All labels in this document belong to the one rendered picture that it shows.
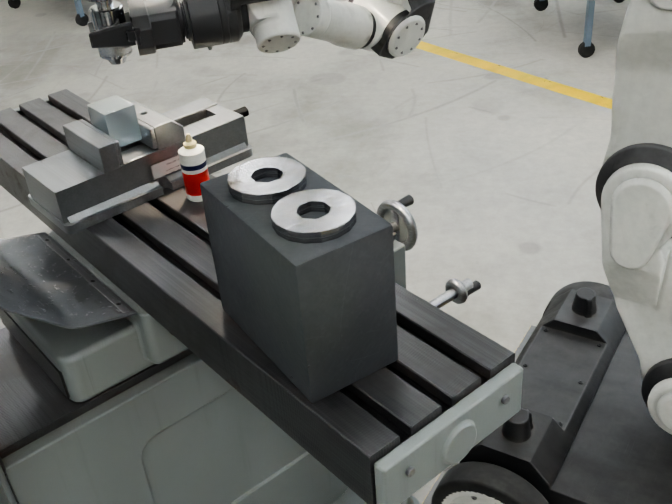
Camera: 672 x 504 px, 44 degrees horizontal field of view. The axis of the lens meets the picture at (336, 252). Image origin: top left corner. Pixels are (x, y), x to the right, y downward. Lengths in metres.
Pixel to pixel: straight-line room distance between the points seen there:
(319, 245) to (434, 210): 2.27
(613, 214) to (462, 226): 1.85
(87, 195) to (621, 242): 0.78
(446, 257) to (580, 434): 1.48
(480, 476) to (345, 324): 0.51
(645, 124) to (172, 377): 0.79
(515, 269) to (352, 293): 1.94
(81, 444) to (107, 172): 0.41
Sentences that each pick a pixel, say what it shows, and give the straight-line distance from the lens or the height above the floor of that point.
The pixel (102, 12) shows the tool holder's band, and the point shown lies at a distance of 1.23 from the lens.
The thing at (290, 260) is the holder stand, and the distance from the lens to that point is 0.82.
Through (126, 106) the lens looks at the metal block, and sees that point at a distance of 1.35.
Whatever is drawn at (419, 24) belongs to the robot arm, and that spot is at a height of 1.15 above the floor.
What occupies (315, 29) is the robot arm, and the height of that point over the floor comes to 1.18.
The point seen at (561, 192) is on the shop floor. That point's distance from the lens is 3.24.
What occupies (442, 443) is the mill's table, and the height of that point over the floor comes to 0.93.
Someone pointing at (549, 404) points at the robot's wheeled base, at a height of 0.59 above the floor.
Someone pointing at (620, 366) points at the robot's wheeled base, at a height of 0.57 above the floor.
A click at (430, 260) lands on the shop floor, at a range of 2.83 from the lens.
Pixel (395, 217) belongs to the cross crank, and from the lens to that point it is 1.76.
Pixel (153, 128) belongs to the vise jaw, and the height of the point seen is 1.07.
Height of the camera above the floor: 1.61
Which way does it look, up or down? 34 degrees down
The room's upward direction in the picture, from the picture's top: 5 degrees counter-clockwise
